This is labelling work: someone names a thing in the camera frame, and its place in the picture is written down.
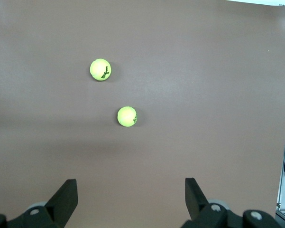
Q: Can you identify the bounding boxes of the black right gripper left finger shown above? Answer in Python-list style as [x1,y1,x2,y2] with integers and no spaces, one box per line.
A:
[0,178,79,228]

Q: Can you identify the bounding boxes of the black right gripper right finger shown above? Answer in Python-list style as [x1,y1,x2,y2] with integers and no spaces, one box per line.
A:
[181,177,277,228]

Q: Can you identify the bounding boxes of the yellow tennis ball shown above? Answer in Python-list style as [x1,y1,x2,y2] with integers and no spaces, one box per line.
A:
[89,58,112,82]
[117,105,138,128]

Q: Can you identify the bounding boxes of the brown table mat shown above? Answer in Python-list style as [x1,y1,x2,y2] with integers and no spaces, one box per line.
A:
[0,0,285,228]

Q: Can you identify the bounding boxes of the aluminium frame profile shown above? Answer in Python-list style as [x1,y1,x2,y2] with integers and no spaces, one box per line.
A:
[276,80,285,221]

